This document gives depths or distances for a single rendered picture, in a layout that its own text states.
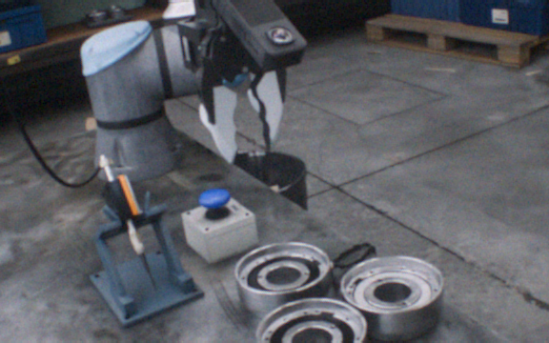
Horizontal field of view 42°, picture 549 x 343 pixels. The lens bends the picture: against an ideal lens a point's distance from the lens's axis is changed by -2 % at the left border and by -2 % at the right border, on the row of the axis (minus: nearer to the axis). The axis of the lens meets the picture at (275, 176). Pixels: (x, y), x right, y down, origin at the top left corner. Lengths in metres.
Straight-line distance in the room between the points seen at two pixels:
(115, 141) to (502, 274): 1.45
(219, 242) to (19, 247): 0.31
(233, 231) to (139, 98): 0.34
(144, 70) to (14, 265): 0.35
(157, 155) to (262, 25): 0.52
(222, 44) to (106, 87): 0.44
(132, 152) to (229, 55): 0.45
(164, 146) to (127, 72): 0.14
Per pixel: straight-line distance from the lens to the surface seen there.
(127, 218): 0.83
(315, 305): 0.74
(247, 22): 0.70
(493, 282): 2.28
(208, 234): 0.89
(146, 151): 1.17
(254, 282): 0.80
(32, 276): 0.98
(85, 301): 0.89
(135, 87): 1.15
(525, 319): 2.13
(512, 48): 4.21
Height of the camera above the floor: 1.26
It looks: 24 degrees down
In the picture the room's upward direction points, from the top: 8 degrees counter-clockwise
